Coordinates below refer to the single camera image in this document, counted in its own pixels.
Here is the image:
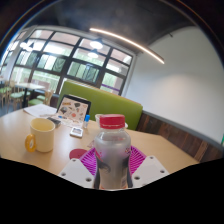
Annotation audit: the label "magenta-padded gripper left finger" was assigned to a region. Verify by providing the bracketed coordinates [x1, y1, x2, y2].
[58, 147, 98, 189]

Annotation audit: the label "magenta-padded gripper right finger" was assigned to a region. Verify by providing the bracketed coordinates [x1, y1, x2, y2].
[128, 145, 170, 189]

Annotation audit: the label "red-capped clear drink bottle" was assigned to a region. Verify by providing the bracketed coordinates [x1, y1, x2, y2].
[93, 114, 134, 190]

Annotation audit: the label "flat round red coaster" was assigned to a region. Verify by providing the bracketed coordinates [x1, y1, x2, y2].
[68, 148, 88, 160]

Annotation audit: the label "small white flat device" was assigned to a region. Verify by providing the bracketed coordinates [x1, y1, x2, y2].
[69, 126, 84, 139]

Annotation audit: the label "pale yellow mug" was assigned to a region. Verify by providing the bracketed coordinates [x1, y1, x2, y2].
[24, 117, 56, 154]

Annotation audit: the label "small blue-capped bottle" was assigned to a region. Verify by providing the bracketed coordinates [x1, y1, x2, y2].
[83, 114, 91, 130]

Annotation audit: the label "dark flat handheld device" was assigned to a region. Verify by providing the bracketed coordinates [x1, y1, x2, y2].
[46, 116, 63, 128]

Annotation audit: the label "sticker-covered black laptop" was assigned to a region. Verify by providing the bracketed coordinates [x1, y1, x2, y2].
[54, 94, 92, 128]

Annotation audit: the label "white paper sheets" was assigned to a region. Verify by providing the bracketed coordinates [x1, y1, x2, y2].
[23, 103, 58, 118]

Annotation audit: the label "green upholstered bench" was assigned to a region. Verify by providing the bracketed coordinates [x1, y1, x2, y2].
[55, 79, 144, 131]

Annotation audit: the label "group of green-seated wooden chairs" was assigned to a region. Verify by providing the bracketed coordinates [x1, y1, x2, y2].
[0, 79, 54, 109]

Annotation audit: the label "light wooden dining table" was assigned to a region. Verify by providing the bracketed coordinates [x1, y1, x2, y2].
[13, 82, 46, 108]

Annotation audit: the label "long linear ceiling light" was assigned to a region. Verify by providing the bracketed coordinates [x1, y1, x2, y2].
[89, 27, 166, 65]

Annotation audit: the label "group of pendant lamps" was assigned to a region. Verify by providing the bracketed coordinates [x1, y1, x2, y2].
[19, 36, 104, 60]

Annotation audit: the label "large gridded window wall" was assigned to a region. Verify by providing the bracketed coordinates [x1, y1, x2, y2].
[0, 29, 134, 98]

